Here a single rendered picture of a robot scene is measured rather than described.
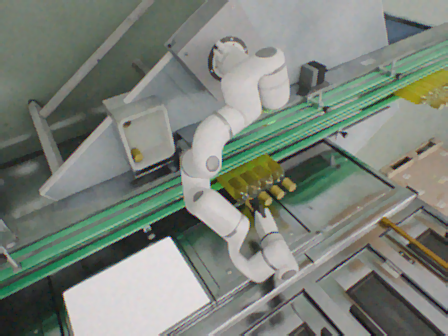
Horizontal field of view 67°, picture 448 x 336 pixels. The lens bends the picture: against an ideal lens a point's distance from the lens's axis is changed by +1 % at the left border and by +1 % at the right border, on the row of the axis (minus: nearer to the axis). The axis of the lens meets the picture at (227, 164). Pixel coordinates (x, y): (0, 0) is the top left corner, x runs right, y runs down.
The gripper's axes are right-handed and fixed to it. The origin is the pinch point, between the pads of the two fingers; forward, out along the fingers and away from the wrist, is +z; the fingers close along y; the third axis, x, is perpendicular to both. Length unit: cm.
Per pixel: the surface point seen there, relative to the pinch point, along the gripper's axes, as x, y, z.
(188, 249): 26.4, -12.4, -0.7
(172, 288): 34.9, -12.9, -13.6
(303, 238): -15.4, -12.1, -10.8
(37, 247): 73, 3, 6
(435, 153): -357, -232, 195
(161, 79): 21, 38, 36
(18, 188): 95, -16, 63
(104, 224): 52, 4, 8
